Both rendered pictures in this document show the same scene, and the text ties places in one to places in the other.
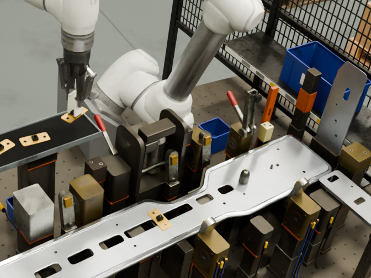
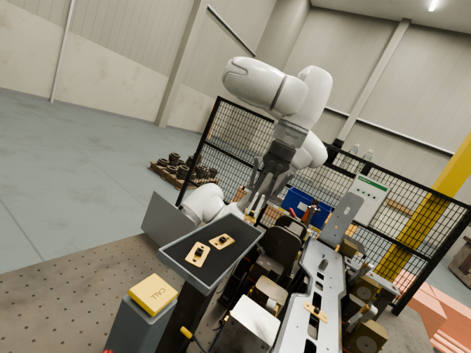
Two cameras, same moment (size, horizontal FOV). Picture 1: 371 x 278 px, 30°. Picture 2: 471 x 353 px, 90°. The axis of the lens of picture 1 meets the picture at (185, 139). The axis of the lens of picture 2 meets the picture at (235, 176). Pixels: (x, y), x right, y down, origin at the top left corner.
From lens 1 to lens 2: 1.62 m
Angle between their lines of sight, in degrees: 34
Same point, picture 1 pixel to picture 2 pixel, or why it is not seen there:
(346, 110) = (345, 220)
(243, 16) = (323, 156)
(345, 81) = (346, 203)
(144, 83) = (220, 204)
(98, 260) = not seen: outside the picture
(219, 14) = (307, 153)
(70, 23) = (308, 114)
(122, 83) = (205, 204)
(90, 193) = (281, 297)
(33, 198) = (256, 317)
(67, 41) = (293, 134)
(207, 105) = not seen: hidden behind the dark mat
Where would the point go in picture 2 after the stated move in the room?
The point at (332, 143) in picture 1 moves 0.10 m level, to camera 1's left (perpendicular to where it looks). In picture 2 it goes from (331, 240) to (320, 237)
